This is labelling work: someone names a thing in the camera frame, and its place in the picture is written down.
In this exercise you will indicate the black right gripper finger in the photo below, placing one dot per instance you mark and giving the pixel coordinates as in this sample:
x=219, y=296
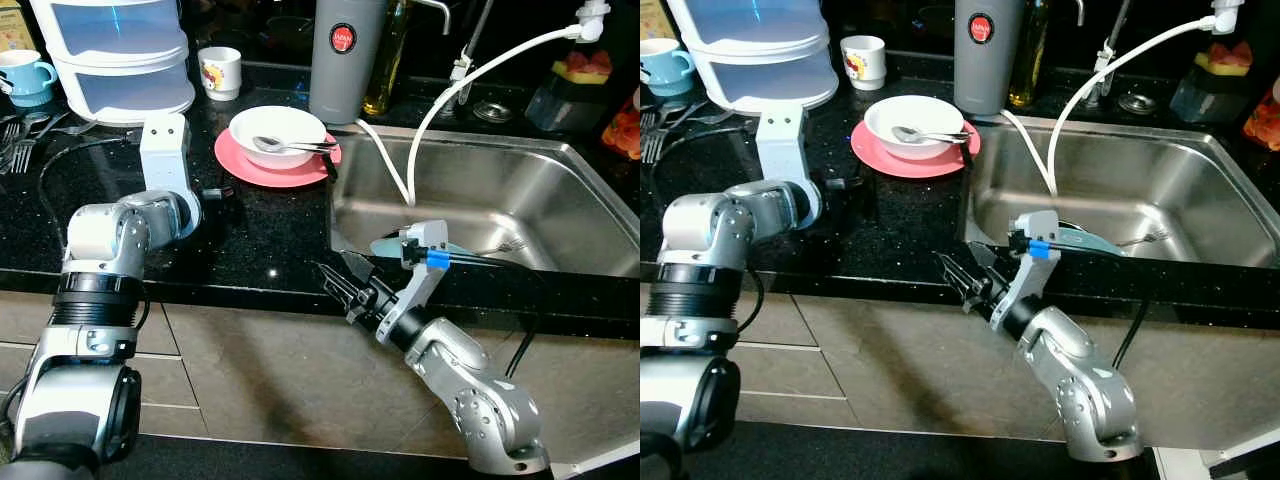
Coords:
x=340, y=290
x=958, y=280
x=362, y=278
x=984, y=266

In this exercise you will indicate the teal plate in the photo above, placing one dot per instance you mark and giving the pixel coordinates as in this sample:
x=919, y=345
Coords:
x=385, y=246
x=1095, y=243

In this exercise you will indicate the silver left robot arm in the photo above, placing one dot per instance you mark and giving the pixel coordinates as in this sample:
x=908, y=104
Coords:
x=700, y=225
x=90, y=230

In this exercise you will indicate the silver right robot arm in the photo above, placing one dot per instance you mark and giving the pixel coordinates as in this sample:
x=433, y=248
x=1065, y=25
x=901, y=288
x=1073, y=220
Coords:
x=1080, y=380
x=480, y=400

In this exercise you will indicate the pink plate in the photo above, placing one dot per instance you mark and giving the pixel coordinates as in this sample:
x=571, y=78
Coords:
x=260, y=178
x=900, y=170

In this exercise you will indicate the silver metal spoon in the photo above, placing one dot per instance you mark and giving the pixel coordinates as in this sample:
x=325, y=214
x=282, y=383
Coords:
x=905, y=133
x=268, y=143

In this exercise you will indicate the white bowl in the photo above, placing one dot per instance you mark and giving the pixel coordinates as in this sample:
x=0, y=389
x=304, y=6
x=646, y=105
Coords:
x=905, y=112
x=285, y=120

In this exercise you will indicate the white mug with cartoon print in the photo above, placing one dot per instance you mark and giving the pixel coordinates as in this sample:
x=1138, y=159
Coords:
x=220, y=75
x=865, y=62

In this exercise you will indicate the white plastic drawer container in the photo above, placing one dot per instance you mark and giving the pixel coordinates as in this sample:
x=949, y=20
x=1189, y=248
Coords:
x=110, y=60
x=750, y=50

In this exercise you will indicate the silver metal fork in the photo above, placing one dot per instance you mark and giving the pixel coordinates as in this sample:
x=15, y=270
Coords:
x=678, y=122
x=655, y=140
x=35, y=135
x=1150, y=238
x=12, y=145

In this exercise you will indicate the grey canister with red label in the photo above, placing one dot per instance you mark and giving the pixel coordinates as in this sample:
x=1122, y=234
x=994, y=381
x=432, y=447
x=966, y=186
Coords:
x=985, y=75
x=345, y=80

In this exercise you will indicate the stainless steel sink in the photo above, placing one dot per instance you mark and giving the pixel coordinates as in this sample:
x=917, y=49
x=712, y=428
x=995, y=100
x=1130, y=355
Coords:
x=1180, y=190
x=540, y=200

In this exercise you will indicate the yellow oil bottle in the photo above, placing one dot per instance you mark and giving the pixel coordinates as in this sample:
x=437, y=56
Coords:
x=392, y=60
x=1030, y=60

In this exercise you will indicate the blue mug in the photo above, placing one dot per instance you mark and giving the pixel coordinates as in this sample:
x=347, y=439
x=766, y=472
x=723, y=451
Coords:
x=662, y=65
x=25, y=80

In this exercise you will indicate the round metal sink fitting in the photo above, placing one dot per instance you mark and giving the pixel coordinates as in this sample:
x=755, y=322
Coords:
x=493, y=112
x=1138, y=102

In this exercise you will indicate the silver faucet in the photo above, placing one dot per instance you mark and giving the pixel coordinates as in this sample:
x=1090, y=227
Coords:
x=1108, y=50
x=470, y=55

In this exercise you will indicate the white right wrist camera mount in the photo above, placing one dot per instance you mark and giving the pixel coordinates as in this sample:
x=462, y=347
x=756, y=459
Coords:
x=1020, y=280
x=415, y=290

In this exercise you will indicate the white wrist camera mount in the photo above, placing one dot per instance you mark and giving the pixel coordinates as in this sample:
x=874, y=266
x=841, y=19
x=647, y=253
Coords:
x=1020, y=280
x=415, y=290
x=780, y=140
x=165, y=150

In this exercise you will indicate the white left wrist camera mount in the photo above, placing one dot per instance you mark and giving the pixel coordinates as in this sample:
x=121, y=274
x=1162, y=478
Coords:
x=780, y=140
x=165, y=150

